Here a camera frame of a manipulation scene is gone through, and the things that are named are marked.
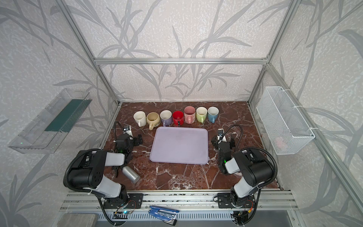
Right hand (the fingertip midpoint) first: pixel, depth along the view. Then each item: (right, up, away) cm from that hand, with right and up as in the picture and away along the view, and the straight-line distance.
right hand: (225, 130), depth 92 cm
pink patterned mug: (-23, +11, +7) cm, 27 cm away
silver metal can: (-54, -25, -13) cm, 61 cm away
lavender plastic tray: (-29, -10, +3) cm, 31 cm away
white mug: (-60, +8, +10) cm, 61 cm away
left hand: (-61, 0, +3) cm, 61 cm away
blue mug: (-6, +11, +9) cm, 16 cm away
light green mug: (-15, +11, +10) cm, 21 cm away
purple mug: (-41, +9, +14) cm, 45 cm away
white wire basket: (+20, +4, -30) cm, 36 cm away
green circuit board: (-59, -42, -19) cm, 75 cm away
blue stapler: (-34, -39, -24) cm, 57 cm away
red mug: (-32, +8, +13) cm, 35 cm away
